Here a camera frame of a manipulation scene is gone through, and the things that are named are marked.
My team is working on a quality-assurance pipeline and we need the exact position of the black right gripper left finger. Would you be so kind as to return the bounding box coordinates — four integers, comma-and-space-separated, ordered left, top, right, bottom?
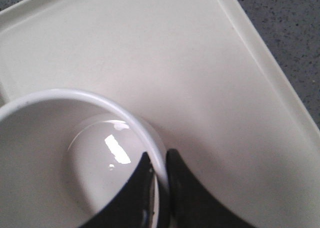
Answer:
82, 152, 160, 228

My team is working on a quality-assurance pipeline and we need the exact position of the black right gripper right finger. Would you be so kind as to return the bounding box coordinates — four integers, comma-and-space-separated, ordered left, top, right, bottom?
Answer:
166, 149, 252, 228

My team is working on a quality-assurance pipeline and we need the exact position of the white smiley mug black handle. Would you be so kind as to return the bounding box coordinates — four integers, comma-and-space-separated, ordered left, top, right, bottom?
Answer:
0, 89, 170, 228

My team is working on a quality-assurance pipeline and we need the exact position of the cream rectangular plastic tray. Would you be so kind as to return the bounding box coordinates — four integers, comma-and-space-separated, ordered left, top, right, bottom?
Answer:
0, 0, 320, 228

